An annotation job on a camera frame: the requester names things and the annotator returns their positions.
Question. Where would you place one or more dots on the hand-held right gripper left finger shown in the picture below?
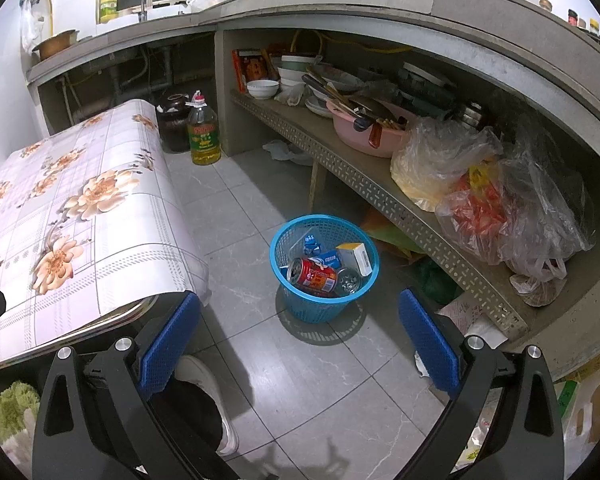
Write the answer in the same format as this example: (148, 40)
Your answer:
(170, 340)

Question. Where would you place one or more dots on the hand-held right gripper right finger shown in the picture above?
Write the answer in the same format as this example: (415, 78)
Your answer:
(430, 345)

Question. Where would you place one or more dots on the yellow white medicine box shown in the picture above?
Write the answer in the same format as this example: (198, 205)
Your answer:
(357, 260)

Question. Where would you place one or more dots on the blue plastic basket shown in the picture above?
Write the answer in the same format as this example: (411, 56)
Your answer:
(320, 307)

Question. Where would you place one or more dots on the blue white medicine box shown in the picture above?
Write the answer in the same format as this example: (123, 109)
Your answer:
(330, 259)

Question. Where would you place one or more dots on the red drink can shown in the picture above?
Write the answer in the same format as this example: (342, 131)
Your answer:
(315, 276)

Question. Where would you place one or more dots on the blue wrapper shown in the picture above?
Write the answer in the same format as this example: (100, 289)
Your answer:
(312, 246)

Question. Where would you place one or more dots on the white printed paper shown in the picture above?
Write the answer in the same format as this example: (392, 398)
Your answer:
(467, 317)

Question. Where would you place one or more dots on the person's white shoe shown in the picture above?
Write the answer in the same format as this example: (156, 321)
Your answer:
(210, 390)

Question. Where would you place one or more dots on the green plastic bag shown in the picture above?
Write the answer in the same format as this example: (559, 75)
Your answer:
(430, 280)

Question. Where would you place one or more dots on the person's black trouser leg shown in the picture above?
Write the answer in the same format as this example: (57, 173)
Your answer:
(190, 420)

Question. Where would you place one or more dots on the green fuzzy garment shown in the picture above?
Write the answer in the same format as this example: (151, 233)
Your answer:
(12, 402)

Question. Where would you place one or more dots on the silver metal can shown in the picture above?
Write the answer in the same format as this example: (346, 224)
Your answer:
(347, 281)

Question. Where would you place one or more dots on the clear plastic bag red contents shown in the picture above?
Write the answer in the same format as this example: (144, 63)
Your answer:
(520, 220)

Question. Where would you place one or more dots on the brown cardboard box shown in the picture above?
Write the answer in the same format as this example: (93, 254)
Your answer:
(595, 395)

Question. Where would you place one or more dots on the perforated grey shelf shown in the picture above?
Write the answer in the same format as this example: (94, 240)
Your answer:
(360, 180)

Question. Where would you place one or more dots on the yellowish clear plastic bag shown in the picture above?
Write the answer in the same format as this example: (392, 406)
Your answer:
(440, 165)

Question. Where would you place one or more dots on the cooking oil bottle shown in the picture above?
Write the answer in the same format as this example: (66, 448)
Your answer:
(203, 135)

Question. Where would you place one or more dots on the pink plastic basin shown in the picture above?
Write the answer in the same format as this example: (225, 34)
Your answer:
(365, 142)

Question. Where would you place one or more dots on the dark brown jar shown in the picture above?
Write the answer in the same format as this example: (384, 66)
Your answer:
(172, 125)

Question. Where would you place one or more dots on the white rag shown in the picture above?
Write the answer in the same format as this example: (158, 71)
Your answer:
(285, 152)

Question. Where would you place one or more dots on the white bowl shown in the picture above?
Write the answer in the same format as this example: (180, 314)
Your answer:
(262, 89)

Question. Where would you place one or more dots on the grey drain pipe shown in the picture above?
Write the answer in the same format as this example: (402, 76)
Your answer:
(167, 67)

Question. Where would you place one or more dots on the brass basin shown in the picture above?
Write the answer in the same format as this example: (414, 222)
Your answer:
(55, 45)

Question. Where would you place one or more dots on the red cardboard box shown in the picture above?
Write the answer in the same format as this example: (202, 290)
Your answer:
(247, 70)

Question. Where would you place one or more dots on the hanging white plastic bag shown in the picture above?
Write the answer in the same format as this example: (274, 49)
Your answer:
(31, 27)

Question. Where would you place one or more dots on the stack of white bowls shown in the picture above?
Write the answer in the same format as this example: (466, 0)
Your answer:
(297, 70)

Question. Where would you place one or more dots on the metal faucet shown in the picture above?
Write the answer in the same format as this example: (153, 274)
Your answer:
(145, 2)

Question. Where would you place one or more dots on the grey concrete counter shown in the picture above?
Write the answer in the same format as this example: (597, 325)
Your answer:
(480, 5)

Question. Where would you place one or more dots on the condiment jar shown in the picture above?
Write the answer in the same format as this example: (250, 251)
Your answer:
(545, 4)
(573, 17)
(593, 27)

